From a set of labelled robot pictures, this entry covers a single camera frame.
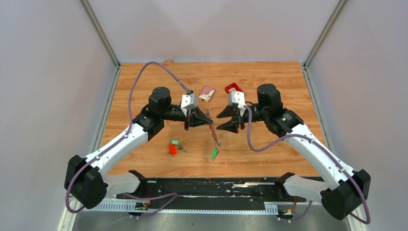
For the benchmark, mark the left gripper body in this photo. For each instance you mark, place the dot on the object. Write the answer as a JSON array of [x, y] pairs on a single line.
[[188, 119]]

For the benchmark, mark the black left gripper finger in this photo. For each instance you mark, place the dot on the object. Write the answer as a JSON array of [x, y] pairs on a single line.
[[195, 122], [200, 117]]

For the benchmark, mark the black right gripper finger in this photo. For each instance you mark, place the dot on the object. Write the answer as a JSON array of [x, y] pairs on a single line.
[[230, 126], [229, 111]]

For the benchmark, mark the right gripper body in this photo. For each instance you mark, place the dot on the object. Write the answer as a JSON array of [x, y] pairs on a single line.
[[240, 120]]

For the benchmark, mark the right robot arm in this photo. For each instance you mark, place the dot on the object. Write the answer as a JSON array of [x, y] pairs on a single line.
[[341, 190]]

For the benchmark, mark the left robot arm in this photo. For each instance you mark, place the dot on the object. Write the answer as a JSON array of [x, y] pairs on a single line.
[[87, 178]]

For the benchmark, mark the playing card box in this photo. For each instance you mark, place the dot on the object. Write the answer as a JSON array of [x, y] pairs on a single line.
[[206, 94]]

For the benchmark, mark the red toy brick block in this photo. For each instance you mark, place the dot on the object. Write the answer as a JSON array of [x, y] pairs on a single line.
[[232, 87]]

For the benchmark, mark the silver key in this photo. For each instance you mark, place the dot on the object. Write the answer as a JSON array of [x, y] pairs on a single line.
[[181, 148]]

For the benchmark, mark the green key tag on holder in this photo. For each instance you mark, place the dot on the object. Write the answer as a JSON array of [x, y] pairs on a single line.
[[214, 153]]

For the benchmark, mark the small red block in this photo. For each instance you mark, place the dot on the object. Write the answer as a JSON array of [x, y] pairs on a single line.
[[172, 149]]

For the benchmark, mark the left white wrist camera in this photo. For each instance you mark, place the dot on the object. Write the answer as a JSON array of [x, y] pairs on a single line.
[[189, 101]]

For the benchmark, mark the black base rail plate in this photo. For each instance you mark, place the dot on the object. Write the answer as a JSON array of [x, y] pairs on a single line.
[[212, 193]]

